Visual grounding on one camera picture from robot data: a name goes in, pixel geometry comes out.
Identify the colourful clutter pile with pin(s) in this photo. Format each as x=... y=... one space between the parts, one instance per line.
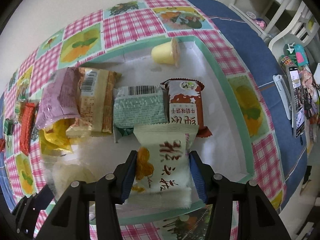
x=294 y=54

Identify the yellow pudding cup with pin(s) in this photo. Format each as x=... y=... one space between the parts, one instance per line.
x=167 y=53

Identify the dark green snack packet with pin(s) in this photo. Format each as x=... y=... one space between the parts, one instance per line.
x=8 y=127

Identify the white tray with teal rim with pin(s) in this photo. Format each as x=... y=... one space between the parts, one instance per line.
x=228 y=151

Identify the smartphone on stand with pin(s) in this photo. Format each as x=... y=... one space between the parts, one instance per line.
x=297 y=100

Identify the clear-wrapped round white bun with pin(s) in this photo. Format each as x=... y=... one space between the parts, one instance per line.
x=61 y=171

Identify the white wooden shelf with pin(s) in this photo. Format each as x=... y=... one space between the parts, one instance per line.
x=278 y=22

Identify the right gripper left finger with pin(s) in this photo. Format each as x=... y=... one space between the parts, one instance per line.
x=69 y=219

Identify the pink checkered picture tablecloth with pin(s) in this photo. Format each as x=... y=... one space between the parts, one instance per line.
x=173 y=17

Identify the light teal snack packet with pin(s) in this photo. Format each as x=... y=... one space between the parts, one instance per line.
x=137 y=105

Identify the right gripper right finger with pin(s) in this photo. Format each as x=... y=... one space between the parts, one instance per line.
x=257 y=217

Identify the red patterned packet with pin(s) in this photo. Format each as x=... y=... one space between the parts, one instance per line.
x=27 y=121

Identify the blue plaid bed cover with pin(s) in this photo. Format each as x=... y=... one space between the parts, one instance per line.
x=279 y=158

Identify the white calligraphy snack packet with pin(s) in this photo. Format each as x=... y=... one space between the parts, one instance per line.
x=163 y=178

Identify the green-edged clear biscuit packet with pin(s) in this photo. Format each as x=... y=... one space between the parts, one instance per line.
x=18 y=111

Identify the yellow soft bread packet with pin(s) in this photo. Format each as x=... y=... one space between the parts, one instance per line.
x=53 y=138

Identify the maroon milk biscuit packet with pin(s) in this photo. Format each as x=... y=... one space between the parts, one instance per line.
x=185 y=103

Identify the dark red nice snack packet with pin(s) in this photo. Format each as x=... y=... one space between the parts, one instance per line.
x=2 y=145

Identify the purple snack packet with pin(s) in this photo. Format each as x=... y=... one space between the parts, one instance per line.
x=59 y=98

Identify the orange barcode bread packet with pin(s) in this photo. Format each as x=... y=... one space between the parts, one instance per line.
x=95 y=89

